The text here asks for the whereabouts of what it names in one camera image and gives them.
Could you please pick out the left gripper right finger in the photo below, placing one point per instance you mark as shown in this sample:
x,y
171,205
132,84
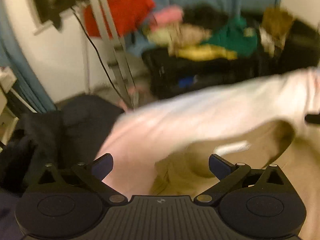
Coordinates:
x,y
230,177

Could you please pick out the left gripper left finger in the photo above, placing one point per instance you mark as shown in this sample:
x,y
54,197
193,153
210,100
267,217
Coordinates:
x,y
92,176

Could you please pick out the pastel bed duvet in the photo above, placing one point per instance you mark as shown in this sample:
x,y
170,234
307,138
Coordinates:
x,y
142,137

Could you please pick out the white dresser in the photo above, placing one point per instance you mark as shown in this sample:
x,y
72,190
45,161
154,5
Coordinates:
x,y
12,105

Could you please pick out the blue left curtain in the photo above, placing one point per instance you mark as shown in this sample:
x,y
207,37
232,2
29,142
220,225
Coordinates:
x,y
27,85

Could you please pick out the grey tripod stand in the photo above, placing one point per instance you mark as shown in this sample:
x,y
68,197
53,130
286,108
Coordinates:
x,y
116,56

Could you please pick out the yellow garment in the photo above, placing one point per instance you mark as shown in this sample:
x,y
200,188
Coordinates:
x,y
206,52

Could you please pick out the green garment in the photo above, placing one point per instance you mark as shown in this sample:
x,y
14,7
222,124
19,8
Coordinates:
x,y
236,36

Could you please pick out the beige patterned garment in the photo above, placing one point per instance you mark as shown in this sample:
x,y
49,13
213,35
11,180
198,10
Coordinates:
x,y
177,36

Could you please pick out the black garment on pile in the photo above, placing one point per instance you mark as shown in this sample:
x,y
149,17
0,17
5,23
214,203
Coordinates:
x,y
205,16

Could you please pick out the pink garment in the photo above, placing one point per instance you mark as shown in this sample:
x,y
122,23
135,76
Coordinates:
x,y
172,13

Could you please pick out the red garment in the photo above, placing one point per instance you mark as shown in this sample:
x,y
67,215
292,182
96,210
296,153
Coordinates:
x,y
128,15

